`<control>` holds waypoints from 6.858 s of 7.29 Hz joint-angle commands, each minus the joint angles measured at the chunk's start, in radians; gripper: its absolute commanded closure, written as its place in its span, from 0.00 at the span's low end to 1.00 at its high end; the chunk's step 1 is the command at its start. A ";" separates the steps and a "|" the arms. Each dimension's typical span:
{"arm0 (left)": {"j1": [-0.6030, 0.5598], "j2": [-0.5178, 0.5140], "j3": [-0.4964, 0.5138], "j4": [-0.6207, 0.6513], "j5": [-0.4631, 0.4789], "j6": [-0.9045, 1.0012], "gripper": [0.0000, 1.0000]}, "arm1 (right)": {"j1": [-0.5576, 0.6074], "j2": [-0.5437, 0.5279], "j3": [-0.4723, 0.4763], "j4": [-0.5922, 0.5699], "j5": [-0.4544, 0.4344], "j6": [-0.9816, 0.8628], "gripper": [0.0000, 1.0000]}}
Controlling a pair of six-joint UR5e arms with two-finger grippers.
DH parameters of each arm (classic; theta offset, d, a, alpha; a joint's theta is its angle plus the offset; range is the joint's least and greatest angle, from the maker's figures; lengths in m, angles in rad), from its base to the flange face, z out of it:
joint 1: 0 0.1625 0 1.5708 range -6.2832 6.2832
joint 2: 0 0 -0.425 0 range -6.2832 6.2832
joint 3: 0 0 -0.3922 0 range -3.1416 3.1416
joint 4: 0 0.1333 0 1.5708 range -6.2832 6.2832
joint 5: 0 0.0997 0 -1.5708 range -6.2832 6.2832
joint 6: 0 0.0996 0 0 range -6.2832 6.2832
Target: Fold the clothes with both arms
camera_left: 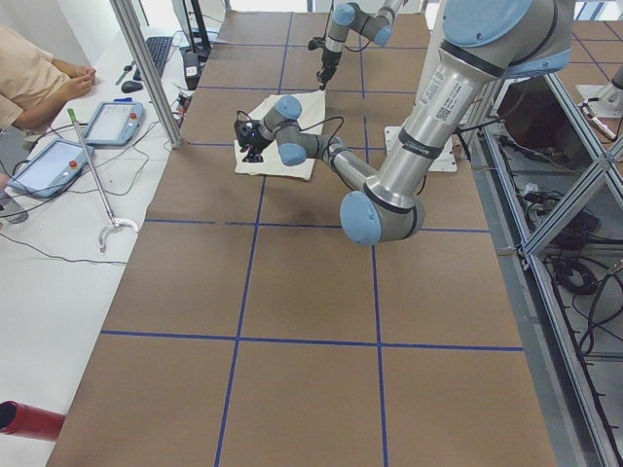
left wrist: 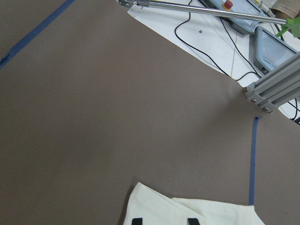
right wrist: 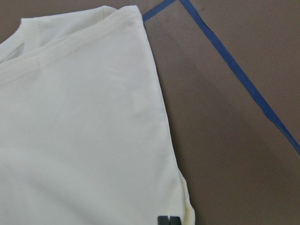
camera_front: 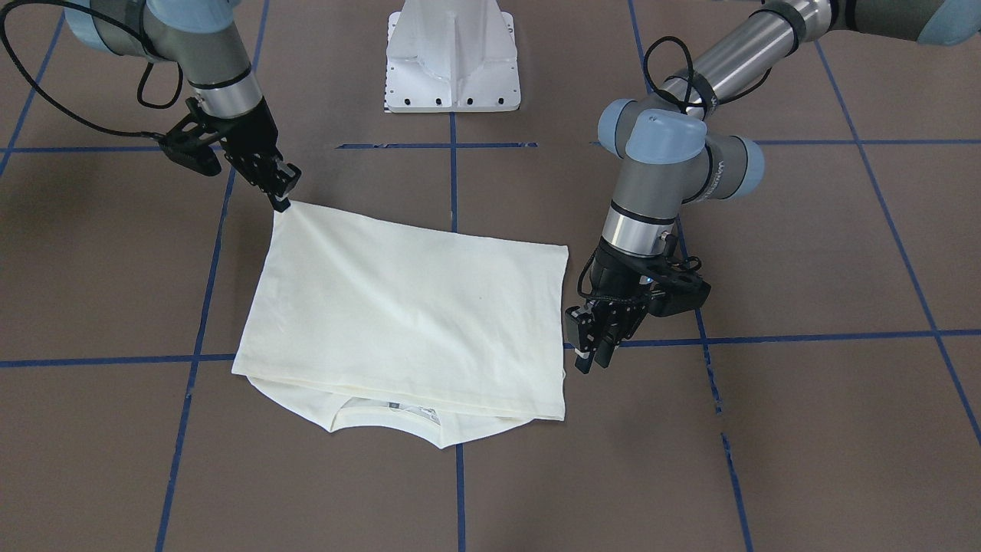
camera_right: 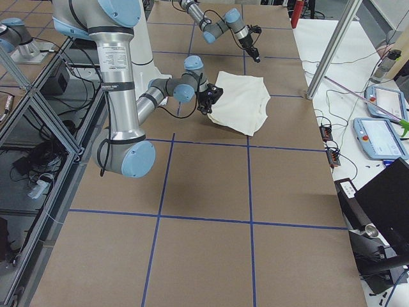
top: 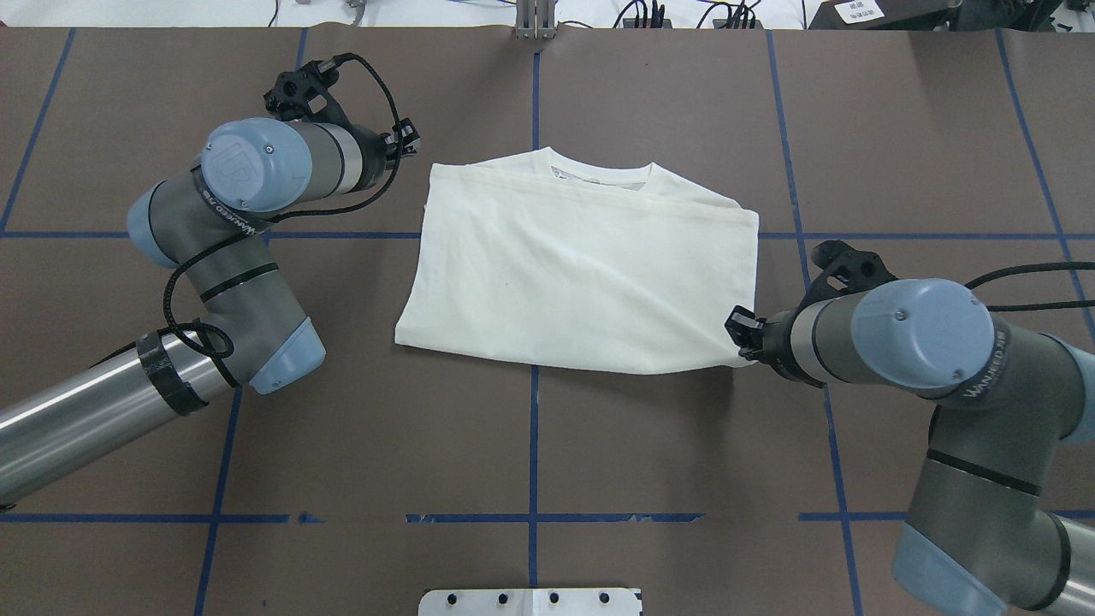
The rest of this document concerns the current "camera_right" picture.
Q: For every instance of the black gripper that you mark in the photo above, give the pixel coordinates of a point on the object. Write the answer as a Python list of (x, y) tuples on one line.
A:
[(203, 102), (248, 43)]

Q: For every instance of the cream cat print t-shirt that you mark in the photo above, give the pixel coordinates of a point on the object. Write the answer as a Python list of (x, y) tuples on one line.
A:
[(242, 106)]

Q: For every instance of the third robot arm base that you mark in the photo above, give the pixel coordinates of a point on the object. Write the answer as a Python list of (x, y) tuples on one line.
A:
[(17, 41)]

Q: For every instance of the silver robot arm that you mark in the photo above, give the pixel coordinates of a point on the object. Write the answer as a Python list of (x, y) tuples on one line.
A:
[(122, 148), (213, 26)]

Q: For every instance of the red fire extinguisher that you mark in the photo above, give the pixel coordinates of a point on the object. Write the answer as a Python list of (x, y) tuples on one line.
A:
[(297, 10)]

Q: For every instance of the black orange connector module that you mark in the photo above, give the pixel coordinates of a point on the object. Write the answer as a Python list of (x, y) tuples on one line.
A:
[(326, 132)]

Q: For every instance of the far teach pendant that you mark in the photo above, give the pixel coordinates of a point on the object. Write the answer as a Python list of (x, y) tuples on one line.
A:
[(391, 100)]

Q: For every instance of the teach pendant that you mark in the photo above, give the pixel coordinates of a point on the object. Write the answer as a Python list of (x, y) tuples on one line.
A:
[(391, 100), (378, 139)]

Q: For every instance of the black power adapter box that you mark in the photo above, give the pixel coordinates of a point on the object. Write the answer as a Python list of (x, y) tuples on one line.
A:
[(57, 83)]

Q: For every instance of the near teach pendant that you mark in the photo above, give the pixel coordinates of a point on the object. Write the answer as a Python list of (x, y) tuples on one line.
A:
[(378, 139)]

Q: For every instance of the green tipped grabber stick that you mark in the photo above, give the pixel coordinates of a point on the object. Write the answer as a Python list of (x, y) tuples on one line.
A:
[(403, 123)]

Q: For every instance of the black labelled box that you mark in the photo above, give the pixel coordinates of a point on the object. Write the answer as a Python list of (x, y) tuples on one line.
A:
[(349, 205)]

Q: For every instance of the black monitor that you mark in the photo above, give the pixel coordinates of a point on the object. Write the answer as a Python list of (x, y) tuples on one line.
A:
[(384, 200)]

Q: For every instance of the steel cup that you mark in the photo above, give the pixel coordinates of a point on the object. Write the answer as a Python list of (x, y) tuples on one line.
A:
[(370, 231)]

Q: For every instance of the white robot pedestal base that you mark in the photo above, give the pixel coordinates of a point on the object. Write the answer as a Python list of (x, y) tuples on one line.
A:
[(143, 65)]

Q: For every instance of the aluminium frame post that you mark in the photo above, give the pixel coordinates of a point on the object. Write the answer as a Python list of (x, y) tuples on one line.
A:
[(343, 24)]

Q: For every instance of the black aluminium frame rail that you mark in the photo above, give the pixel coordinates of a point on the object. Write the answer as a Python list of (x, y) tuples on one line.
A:
[(45, 143)]

